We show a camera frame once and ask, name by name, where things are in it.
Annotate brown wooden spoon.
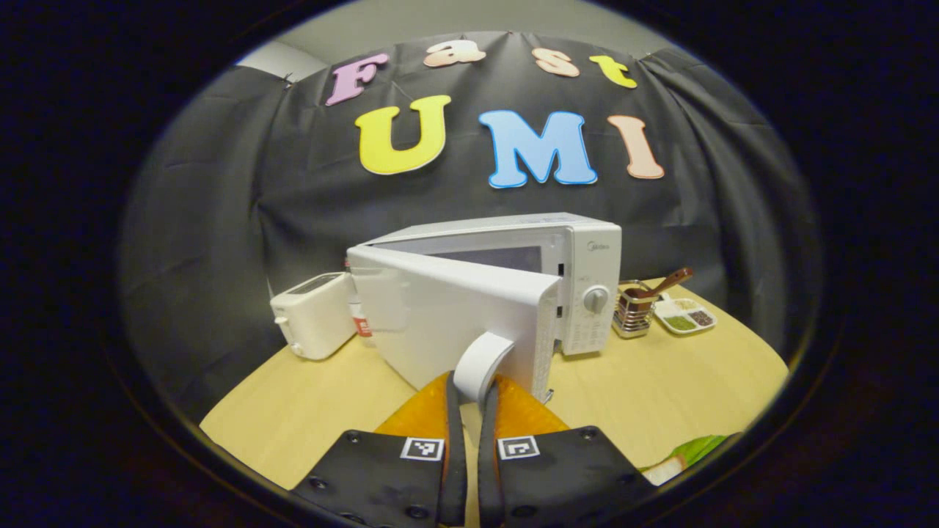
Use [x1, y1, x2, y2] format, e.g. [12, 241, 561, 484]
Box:
[624, 267, 694, 303]

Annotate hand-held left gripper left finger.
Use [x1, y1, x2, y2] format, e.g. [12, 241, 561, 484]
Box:
[290, 372, 468, 528]

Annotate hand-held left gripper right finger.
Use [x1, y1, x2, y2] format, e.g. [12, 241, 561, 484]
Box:
[477, 374, 657, 528]

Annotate clear water bottle red label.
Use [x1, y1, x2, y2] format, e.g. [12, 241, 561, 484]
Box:
[345, 257, 375, 340]

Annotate white microwave oven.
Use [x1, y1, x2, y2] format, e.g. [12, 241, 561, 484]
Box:
[346, 213, 623, 404]

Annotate white toaster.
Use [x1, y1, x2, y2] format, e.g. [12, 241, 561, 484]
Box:
[270, 272, 358, 361]

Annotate white plate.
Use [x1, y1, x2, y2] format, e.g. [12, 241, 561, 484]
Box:
[642, 455, 692, 487]

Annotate metal wire basket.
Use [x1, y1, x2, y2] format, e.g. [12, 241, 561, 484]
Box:
[613, 280, 659, 340]

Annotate white divided dish with beans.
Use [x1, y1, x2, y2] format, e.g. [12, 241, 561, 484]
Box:
[653, 295, 717, 336]

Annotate lettuce toast sandwich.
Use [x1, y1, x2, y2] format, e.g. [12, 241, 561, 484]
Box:
[646, 434, 733, 472]

